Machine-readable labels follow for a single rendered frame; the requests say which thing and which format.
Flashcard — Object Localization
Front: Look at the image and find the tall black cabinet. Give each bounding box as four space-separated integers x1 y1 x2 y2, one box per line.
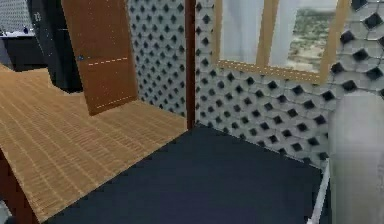
27 0 84 94

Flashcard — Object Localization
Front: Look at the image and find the dark counter with white top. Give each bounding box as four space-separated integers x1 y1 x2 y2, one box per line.
0 27 48 72

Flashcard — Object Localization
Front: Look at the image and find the brown wooden room door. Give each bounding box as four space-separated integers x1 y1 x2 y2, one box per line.
60 0 139 117

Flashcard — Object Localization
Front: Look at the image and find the wooden framed window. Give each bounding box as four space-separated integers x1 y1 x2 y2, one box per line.
211 0 352 85

